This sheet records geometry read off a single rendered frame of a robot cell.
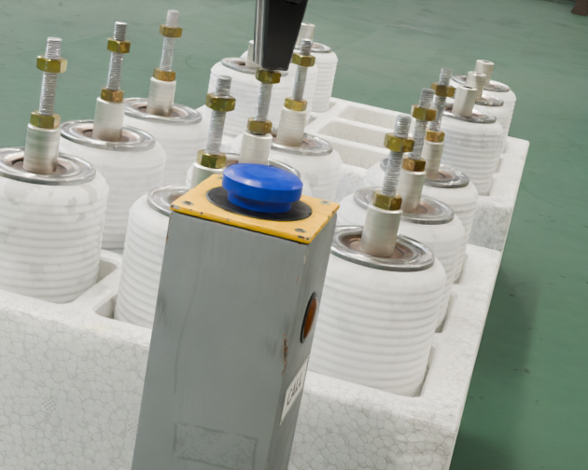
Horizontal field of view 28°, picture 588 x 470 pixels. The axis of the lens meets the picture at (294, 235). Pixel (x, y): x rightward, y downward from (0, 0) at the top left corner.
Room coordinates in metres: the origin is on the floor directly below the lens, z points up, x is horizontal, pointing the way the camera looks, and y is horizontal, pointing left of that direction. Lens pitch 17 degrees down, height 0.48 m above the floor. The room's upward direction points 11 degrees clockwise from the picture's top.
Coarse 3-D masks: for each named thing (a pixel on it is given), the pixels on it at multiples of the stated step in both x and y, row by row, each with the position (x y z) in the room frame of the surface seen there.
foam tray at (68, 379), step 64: (0, 320) 0.68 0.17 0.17; (64, 320) 0.68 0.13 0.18; (448, 320) 0.81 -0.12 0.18; (0, 384) 0.68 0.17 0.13; (64, 384) 0.67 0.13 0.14; (128, 384) 0.67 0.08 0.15; (320, 384) 0.65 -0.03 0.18; (448, 384) 0.69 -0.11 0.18; (0, 448) 0.68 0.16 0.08; (64, 448) 0.67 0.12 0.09; (128, 448) 0.67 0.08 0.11; (320, 448) 0.64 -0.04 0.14; (384, 448) 0.64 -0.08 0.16; (448, 448) 0.63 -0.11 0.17
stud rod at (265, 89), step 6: (264, 84) 0.85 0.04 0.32; (270, 84) 0.85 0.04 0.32; (264, 90) 0.85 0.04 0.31; (270, 90) 0.85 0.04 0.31; (264, 96) 0.85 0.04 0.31; (270, 96) 0.86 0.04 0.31; (258, 102) 0.85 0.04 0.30; (264, 102) 0.85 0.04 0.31; (258, 108) 0.85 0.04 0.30; (264, 108) 0.85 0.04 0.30; (258, 114) 0.85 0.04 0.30; (264, 114) 0.85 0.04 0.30; (258, 120) 0.85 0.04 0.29; (264, 120) 0.85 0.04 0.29; (252, 132) 0.85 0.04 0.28
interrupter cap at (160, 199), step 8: (152, 192) 0.74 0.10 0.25; (160, 192) 0.75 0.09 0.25; (168, 192) 0.75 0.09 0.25; (176, 192) 0.75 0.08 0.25; (184, 192) 0.76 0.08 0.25; (152, 200) 0.72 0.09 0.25; (160, 200) 0.73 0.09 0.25; (168, 200) 0.73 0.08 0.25; (152, 208) 0.72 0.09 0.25; (160, 208) 0.71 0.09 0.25; (168, 208) 0.72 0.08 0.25; (168, 216) 0.71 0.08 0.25
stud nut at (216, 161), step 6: (198, 150) 0.74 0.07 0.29; (204, 150) 0.74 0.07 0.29; (198, 156) 0.74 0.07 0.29; (204, 156) 0.73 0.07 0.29; (210, 156) 0.73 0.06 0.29; (216, 156) 0.73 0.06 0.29; (222, 156) 0.74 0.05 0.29; (198, 162) 0.74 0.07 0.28; (204, 162) 0.73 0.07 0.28; (210, 162) 0.73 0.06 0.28; (216, 162) 0.73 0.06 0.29; (222, 162) 0.74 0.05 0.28; (216, 168) 0.73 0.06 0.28
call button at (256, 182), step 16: (224, 176) 0.55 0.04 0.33; (240, 176) 0.54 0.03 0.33; (256, 176) 0.55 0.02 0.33; (272, 176) 0.55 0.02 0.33; (288, 176) 0.56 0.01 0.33; (240, 192) 0.54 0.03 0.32; (256, 192) 0.54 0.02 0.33; (272, 192) 0.54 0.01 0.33; (288, 192) 0.54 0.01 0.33; (256, 208) 0.54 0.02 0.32; (272, 208) 0.54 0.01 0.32; (288, 208) 0.55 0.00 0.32
